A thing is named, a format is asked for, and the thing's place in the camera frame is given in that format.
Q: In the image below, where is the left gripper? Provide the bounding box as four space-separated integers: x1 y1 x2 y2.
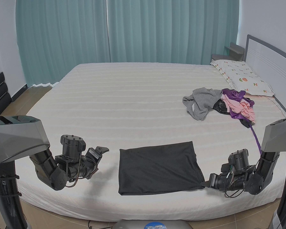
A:
80 146 109 179

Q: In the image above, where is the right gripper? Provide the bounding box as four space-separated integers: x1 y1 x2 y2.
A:
209 173 229 190

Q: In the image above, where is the black T-shirt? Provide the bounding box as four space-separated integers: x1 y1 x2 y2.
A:
118 141 206 196

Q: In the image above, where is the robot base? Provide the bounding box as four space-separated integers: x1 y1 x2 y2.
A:
112 218 190 229

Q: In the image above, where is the bed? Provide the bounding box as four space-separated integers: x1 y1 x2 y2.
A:
14 34 286 222

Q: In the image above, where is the pile of clothes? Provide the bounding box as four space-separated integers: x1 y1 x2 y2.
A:
213 88 263 153

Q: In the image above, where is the grey garment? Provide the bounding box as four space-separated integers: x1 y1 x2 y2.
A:
182 87 223 121

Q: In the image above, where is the white printed pillow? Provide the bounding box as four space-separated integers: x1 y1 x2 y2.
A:
210 59 276 97

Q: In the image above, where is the black chest of drawers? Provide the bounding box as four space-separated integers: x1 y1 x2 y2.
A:
0 72 14 116

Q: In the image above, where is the blue-green curtain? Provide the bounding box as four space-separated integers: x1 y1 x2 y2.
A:
107 0 240 65
15 0 110 86

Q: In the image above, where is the grey bedside table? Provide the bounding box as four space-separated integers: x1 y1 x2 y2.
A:
211 42 245 61

